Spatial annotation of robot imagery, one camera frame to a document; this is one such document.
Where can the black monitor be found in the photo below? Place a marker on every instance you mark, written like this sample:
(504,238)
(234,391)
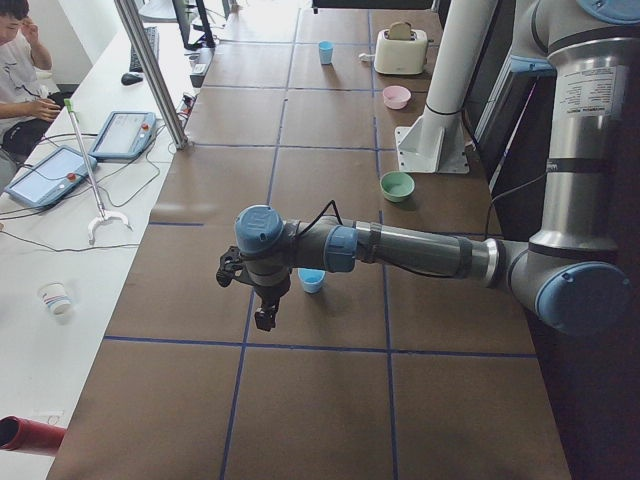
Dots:
(194,25)

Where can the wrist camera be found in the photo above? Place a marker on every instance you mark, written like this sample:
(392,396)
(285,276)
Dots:
(231,267)

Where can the toast slice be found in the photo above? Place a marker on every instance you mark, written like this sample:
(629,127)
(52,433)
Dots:
(400,31)

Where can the teach pendant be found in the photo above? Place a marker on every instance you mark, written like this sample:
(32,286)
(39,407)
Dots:
(49,180)
(124,136)

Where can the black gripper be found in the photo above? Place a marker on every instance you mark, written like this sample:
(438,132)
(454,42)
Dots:
(270,291)

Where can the green bowl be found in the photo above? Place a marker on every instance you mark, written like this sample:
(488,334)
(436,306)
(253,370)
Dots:
(397,186)

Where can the paper cup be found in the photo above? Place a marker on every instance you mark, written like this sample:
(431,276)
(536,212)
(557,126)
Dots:
(55,298)

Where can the light blue cup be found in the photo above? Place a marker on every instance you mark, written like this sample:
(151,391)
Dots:
(312,280)
(325,51)

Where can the pink bowl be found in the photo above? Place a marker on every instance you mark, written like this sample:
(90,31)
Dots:
(396,97)

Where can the far teach pendant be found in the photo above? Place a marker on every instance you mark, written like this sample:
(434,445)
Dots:
(124,136)

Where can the seated person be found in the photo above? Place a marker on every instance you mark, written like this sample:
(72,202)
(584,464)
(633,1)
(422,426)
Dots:
(27,107)

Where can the aluminium frame post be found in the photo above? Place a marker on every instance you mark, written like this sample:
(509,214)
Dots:
(134,28)

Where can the red tube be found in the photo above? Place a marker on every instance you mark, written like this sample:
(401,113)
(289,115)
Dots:
(30,437)

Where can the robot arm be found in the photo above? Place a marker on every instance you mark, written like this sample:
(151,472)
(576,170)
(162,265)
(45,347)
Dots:
(566,272)

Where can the white grabber stick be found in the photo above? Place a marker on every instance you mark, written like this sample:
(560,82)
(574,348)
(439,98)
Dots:
(104,216)

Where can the black computer mouse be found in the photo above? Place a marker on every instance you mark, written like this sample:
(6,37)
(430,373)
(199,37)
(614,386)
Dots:
(131,78)

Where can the near teach pendant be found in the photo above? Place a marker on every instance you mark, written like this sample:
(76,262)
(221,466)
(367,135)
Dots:
(49,180)

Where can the cream toaster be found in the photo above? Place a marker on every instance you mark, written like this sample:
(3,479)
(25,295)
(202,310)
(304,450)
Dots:
(401,57)

